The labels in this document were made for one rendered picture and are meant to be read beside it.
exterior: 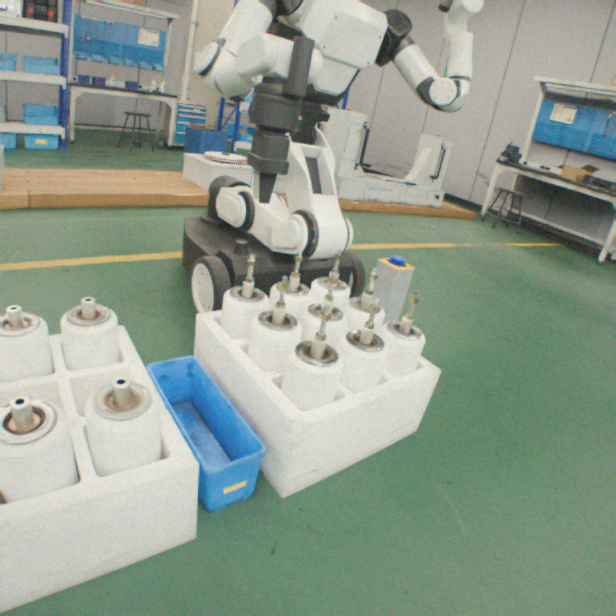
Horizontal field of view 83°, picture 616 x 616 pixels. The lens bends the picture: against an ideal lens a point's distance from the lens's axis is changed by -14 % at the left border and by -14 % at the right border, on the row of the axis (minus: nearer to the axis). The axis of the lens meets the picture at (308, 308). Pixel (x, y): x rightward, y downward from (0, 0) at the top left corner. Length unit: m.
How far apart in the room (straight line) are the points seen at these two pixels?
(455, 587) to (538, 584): 0.16
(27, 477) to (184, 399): 0.47
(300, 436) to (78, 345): 0.39
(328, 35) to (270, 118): 0.47
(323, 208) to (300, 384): 0.61
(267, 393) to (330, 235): 0.57
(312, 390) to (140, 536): 0.34
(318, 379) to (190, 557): 0.34
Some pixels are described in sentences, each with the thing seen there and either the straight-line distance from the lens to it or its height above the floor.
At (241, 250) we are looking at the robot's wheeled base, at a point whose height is 0.23.
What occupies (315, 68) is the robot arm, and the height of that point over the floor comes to 0.70.
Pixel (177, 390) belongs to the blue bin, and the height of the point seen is 0.04.
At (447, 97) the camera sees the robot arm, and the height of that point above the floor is 0.77.
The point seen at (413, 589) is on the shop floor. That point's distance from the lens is 0.73.
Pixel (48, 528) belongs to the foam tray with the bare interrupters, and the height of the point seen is 0.15.
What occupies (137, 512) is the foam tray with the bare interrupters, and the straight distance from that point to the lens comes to 0.59.
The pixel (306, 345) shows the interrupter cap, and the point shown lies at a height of 0.25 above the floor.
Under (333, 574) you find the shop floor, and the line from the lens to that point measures 0.70.
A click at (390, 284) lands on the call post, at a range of 1.03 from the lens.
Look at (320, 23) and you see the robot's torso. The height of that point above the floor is 0.86.
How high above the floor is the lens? 0.60
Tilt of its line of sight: 25 degrees down
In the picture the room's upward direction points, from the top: 12 degrees clockwise
